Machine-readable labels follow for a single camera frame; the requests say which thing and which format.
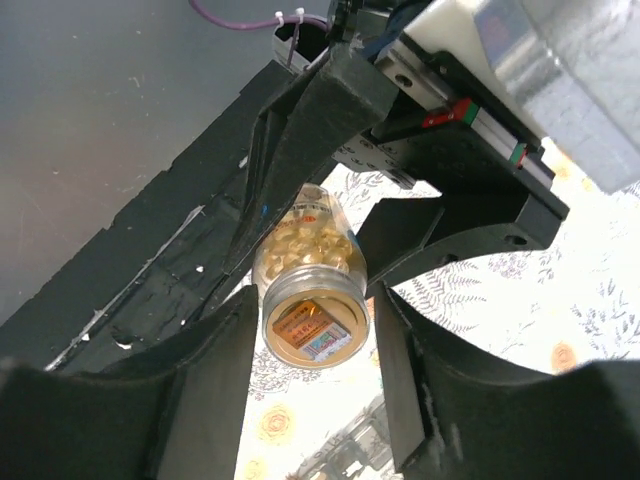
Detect clear pill bottle gold capsules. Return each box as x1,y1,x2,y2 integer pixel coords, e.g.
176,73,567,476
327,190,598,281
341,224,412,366
252,184,370,370

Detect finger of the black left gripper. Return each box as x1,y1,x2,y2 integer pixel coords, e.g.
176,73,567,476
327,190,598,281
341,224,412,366
357,194,548,297
223,44,398,274

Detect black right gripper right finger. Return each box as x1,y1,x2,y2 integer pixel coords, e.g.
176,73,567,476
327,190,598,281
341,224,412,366
373,284,639,479

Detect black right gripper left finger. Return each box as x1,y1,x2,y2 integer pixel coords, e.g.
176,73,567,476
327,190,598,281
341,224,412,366
1,286,258,479

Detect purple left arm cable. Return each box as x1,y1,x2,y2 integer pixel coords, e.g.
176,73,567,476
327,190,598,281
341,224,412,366
188,0,331,31

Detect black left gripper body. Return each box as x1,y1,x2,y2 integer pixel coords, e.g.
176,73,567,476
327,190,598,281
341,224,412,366
328,1,568,235

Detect floral tablecloth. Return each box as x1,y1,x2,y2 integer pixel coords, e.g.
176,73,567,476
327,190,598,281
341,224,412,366
235,144,639,479

